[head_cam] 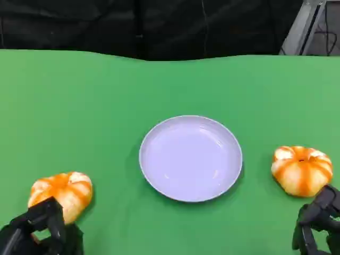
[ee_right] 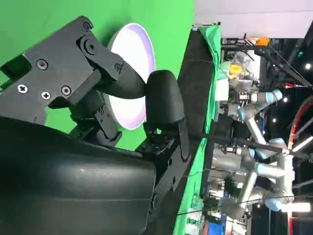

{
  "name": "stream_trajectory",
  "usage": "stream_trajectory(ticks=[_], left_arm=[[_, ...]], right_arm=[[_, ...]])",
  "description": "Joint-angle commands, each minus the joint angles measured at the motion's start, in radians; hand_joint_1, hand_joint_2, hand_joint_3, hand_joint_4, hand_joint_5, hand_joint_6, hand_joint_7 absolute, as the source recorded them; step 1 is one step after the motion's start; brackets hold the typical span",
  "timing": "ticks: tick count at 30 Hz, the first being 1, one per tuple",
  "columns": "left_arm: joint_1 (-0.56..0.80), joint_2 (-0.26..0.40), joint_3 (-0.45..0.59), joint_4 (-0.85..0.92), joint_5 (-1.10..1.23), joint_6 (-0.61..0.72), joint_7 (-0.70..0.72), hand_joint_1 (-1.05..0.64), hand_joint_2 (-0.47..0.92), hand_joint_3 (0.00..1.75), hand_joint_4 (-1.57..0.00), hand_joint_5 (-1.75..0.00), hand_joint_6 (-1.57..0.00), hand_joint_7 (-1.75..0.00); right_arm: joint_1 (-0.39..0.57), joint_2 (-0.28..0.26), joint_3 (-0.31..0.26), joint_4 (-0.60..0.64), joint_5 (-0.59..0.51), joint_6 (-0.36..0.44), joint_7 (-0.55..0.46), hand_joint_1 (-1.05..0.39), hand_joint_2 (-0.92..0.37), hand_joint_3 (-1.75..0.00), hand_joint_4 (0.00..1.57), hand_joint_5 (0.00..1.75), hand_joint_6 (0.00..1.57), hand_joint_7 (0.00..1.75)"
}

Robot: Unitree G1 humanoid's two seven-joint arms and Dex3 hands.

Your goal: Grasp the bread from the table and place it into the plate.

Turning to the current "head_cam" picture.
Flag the green table cloth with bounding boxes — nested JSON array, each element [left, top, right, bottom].
[[0, 49, 340, 255]]

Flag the black backdrop curtain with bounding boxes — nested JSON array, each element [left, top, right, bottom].
[[0, 0, 305, 62]]

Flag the lilac plate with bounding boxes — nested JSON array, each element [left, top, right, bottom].
[[139, 115, 243, 203]]

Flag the grey metal frame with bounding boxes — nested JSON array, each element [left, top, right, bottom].
[[278, 0, 340, 56]]

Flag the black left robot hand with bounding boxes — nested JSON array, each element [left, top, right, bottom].
[[0, 196, 84, 255]]

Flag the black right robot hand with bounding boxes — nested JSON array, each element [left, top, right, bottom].
[[292, 184, 340, 255]]

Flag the orange white toy bread roll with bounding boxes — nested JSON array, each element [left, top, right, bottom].
[[271, 145, 334, 198], [27, 172, 94, 226]]

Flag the black cable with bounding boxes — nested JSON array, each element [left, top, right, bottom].
[[314, 13, 338, 56]]

